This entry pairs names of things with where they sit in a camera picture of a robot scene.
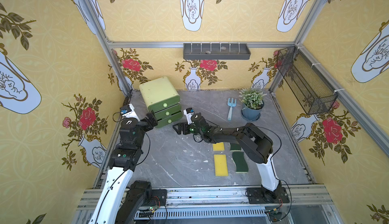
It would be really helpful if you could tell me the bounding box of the green yellow sponge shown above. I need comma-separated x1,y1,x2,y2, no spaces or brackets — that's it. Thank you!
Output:
232,152,249,173
230,143,242,152

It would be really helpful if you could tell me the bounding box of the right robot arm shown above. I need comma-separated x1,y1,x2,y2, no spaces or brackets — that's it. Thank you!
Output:
173,113,290,204

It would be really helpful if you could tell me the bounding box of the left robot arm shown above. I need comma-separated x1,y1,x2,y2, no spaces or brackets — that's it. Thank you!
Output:
89,111,158,224

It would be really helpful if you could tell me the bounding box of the light green drawer cabinet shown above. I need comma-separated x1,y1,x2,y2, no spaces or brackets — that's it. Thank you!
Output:
139,76,179,107

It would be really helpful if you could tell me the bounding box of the light blue garden fork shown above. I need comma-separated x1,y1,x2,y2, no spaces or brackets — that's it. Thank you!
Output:
228,98,237,121

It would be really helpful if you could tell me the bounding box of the blue plant pot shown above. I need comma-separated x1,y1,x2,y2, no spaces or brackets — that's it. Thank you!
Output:
241,100,264,121

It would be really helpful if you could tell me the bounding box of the artificial green plant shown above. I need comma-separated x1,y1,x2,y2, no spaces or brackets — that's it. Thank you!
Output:
240,89,266,110

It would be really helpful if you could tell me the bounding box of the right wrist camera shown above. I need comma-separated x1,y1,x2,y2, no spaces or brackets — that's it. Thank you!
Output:
183,107,194,125

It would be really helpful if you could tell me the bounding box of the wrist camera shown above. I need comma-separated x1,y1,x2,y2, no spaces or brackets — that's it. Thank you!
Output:
120,103,139,120
183,107,194,125

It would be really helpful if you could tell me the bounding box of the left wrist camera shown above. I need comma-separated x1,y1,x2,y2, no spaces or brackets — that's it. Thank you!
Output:
120,103,139,120

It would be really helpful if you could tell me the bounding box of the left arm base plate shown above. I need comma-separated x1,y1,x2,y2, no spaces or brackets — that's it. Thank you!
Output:
144,189,167,207

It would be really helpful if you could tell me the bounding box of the grey wall shelf tray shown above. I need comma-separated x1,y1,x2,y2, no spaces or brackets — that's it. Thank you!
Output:
183,42,251,60

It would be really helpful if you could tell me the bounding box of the aluminium mounting rail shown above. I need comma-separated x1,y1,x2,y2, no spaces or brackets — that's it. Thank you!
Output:
71,184,344,224

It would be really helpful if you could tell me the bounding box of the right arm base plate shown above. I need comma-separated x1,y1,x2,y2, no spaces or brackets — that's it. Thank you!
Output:
245,187,290,205

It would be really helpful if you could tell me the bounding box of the black wire mesh basket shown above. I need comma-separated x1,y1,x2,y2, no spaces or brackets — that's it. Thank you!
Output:
276,47,338,115

